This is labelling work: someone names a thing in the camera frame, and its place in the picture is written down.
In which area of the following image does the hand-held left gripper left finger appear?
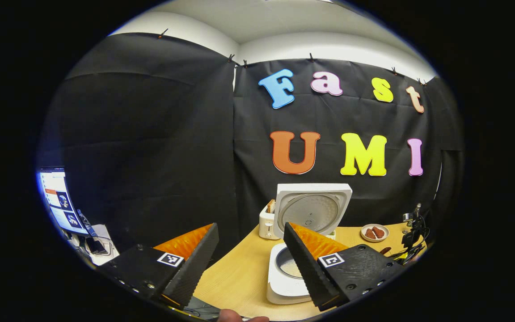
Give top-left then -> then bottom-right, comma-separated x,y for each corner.
99,223 -> 220,309

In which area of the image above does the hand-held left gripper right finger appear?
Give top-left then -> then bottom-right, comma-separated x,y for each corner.
283,222 -> 405,312

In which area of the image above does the white rice cooker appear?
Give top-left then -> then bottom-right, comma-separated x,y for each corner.
266,183 -> 353,305

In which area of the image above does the white round plate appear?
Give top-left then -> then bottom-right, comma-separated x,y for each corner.
361,224 -> 390,243

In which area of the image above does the white toaster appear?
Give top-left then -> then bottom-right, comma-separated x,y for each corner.
259,203 -> 281,240

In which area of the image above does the black backdrop cloth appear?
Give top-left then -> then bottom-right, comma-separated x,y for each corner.
36,32 -> 464,269

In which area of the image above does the computer monitor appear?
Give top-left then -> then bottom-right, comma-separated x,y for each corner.
38,167 -> 89,236

